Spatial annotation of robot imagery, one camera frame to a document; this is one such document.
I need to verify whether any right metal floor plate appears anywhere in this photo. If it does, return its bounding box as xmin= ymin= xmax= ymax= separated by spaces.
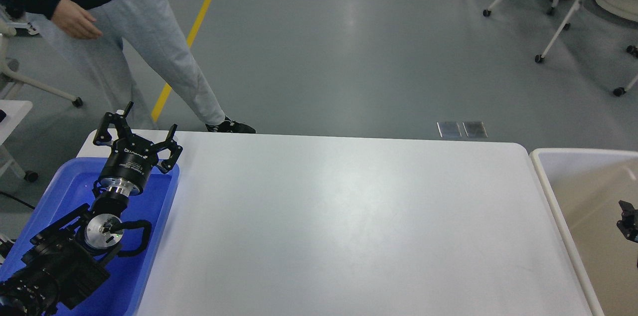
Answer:
xmin=463 ymin=121 xmax=488 ymax=139

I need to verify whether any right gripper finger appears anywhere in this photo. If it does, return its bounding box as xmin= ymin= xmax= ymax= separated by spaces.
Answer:
xmin=616 ymin=200 xmax=638 ymax=243

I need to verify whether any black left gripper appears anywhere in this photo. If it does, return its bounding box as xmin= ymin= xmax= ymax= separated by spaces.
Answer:
xmin=93 ymin=102 xmax=183 ymax=196

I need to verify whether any white chair left edge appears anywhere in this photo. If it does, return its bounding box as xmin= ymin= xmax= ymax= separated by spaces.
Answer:
xmin=0 ymin=7 xmax=84 ymax=108

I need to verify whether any metal floor plate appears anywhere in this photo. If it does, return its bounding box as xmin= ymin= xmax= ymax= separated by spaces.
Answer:
xmin=463 ymin=121 xmax=488 ymax=139
xmin=437 ymin=121 xmax=463 ymax=139

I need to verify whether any person's bare hand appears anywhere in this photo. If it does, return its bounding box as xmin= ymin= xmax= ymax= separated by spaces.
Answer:
xmin=50 ymin=0 xmax=103 ymax=40

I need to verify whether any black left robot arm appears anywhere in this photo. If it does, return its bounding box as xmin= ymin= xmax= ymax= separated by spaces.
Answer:
xmin=1 ymin=103 xmax=183 ymax=316

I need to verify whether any white chair right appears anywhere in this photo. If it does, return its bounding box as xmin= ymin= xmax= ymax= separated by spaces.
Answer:
xmin=531 ymin=0 xmax=637 ymax=99

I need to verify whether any white plastic bin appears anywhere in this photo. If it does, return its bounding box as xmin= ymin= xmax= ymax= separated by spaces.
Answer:
xmin=530 ymin=148 xmax=638 ymax=316

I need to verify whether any blue plastic bin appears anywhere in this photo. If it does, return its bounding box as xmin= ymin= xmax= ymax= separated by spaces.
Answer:
xmin=0 ymin=157 xmax=180 ymax=316

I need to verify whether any person in grey trousers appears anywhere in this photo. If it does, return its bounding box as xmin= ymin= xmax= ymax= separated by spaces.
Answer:
xmin=1 ymin=0 xmax=255 ymax=134

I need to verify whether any white side table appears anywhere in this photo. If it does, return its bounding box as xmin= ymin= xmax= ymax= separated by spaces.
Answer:
xmin=0 ymin=100 xmax=39 ymax=182

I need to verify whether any left metal floor plate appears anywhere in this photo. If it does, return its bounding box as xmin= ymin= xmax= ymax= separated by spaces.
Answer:
xmin=437 ymin=121 xmax=463 ymax=139

